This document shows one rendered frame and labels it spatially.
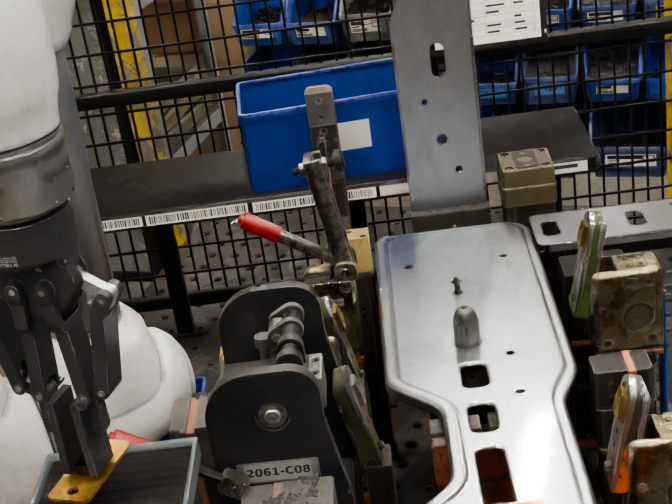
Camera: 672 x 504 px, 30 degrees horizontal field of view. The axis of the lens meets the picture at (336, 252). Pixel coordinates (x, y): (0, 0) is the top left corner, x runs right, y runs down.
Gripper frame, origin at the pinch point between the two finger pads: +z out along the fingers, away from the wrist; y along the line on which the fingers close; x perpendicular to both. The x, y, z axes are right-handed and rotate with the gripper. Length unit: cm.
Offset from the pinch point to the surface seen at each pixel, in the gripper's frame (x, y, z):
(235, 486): 12.7, 6.2, 14.7
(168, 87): 106, -41, 8
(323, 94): 89, -8, 4
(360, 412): 29.8, 13.2, 17.5
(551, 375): 48, 30, 23
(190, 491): 2.4, 7.5, 7.3
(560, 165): 103, 24, 21
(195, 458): 6.8, 6.1, 7.2
